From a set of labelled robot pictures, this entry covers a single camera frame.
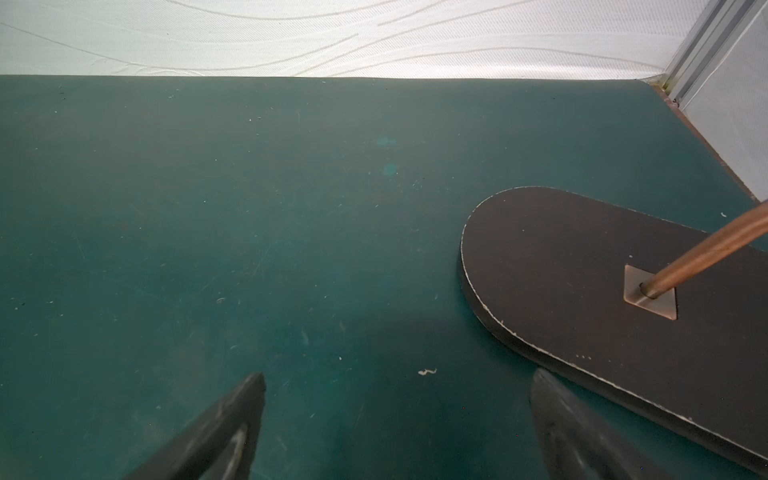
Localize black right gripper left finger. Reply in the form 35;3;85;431
126;372;266;479

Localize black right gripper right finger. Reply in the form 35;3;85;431
530;368;672;479

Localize copper curled hook stand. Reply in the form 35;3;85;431
623;201;767;321

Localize dark oval stand base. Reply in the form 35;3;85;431
459;187;767;475

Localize green mat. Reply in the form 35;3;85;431
1;76;753;479

